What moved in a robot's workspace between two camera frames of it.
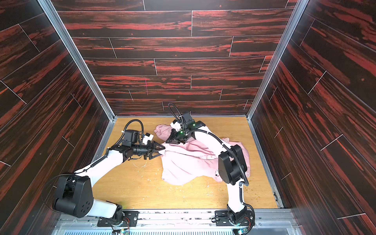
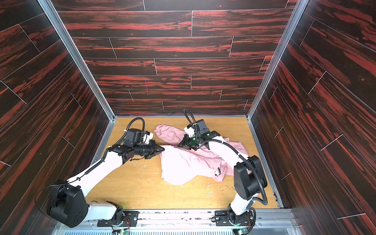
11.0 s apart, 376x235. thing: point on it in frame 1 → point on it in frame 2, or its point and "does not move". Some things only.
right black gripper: (175, 137) → (188, 143)
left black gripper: (148, 150) does not move
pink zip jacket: (191, 159) does not move
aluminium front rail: (265, 222) does not move
